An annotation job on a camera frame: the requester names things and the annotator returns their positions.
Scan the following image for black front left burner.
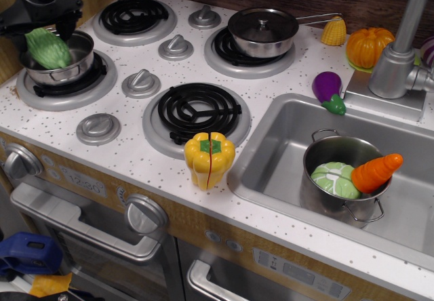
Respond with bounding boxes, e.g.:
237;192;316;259
33;53;107;98

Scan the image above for black front right burner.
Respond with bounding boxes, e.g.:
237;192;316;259
157;83;242;145

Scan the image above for grey toy sink basin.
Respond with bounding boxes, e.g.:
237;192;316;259
228;94;433;270

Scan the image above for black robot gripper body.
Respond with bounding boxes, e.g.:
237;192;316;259
1;0;83;37

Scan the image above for green toy squash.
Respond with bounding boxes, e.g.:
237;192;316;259
24;28;72;70

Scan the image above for grey stove knob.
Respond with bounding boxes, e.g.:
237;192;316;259
121;69;161;99
188;5;221;30
76;113;121;146
158;35;194;61

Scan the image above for black back right burner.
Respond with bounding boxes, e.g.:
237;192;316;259
213;27;286;67

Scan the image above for purple toy eggplant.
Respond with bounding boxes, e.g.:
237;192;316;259
312;71;347;115

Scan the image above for silver toy faucet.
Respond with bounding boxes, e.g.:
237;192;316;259
344;0;433;121

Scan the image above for black burner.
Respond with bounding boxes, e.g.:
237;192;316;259
100;0;169;35
213;27;286;67
33;53;107;98
157;83;242;145

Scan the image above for blue plastic clamp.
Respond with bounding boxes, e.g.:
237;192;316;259
1;232;63;275

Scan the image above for green plate under pumpkin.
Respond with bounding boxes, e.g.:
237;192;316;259
344;48;421;74

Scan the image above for silver oven door handle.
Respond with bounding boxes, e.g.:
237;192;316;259
11;183;161;263

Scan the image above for purple toy onion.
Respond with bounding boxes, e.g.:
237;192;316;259
420;36;434;67

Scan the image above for small steel pot on burner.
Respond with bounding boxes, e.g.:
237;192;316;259
20;29;94;85

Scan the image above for silver oven dial right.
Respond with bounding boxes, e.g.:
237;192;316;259
124;194;168;235

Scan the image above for silver oven dial left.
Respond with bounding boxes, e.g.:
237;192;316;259
4;143;43;180

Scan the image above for grey stove knob upper middle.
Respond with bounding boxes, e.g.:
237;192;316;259
158;35;194;61

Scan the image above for steel pan with lid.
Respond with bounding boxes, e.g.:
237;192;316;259
227;7;343;58

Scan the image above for grey stove knob front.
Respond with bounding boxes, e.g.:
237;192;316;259
76;113;121;146

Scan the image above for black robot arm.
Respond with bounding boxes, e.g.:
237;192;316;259
1;0;83;41

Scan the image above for yellow cloth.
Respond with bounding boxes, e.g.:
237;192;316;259
29;273;73;298

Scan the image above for orange toy pumpkin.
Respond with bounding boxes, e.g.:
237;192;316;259
346;27;395;69

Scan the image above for grey stove knob back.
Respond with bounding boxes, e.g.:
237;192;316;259
188;5;221;30

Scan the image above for black back left burner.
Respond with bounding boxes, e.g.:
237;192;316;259
100;0;169;35

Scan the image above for yellow toy corn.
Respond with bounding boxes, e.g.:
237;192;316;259
321;16;347;46

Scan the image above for silver dishwasher door handle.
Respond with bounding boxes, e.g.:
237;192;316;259
186;260;246;301

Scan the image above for yellow toy bell pepper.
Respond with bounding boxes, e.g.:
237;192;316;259
184;132;235;190

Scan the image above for green toy cabbage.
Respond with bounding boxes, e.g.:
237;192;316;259
311;162;361;199

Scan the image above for steel pot in sink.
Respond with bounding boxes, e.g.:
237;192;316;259
300;129;391;228

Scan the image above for silver oven dial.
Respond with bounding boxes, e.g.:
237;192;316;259
124;194;168;235
4;143;43;180

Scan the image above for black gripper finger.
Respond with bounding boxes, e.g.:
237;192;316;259
54;17;81;41

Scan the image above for grey stove knob lower middle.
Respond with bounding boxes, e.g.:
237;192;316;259
121;69;161;99

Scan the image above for orange toy carrot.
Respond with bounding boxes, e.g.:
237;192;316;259
351;153;403;194

